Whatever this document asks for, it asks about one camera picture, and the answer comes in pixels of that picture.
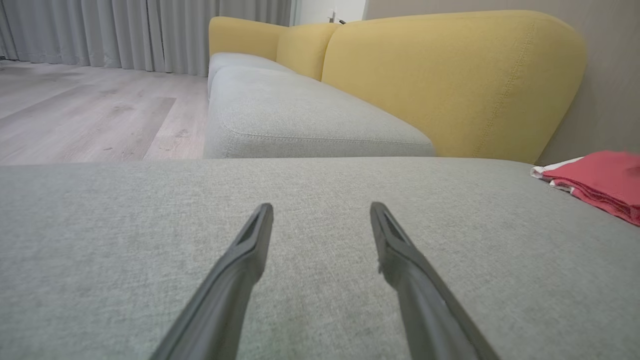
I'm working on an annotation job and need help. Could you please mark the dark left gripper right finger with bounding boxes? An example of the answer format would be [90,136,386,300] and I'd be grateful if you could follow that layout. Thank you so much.
[370,201,501,360]

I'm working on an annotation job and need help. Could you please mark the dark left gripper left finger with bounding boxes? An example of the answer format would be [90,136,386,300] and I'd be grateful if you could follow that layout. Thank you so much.
[150,202,275,360]

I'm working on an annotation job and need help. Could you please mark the red jersey with white stripes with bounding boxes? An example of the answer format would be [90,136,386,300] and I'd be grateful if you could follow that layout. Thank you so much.
[531,150,640,227]

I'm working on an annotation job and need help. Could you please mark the large grey sofa seat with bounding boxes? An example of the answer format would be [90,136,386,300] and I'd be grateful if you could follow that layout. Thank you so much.
[0,157,640,360]

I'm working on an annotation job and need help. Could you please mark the grey sofa seat cushion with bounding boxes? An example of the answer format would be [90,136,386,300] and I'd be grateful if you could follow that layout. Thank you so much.
[207,52,296,96]
[202,66,436,160]

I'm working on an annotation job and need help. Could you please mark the wide yellow sofa backrest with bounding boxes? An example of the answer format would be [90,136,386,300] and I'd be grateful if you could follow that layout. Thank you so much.
[321,10,588,165]

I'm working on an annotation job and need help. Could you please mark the yellow sofa armrest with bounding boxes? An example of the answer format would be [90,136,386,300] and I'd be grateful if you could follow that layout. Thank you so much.
[208,16,289,62]

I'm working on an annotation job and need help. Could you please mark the narrow yellow sofa backrest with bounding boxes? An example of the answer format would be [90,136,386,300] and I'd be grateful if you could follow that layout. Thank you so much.
[276,22,342,82]

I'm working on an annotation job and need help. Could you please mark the grey pleated curtain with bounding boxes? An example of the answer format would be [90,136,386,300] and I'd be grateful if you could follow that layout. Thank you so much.
[0,0,293,77]

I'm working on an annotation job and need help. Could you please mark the white door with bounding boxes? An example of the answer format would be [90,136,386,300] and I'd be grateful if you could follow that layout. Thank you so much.
[294,0,368,26]

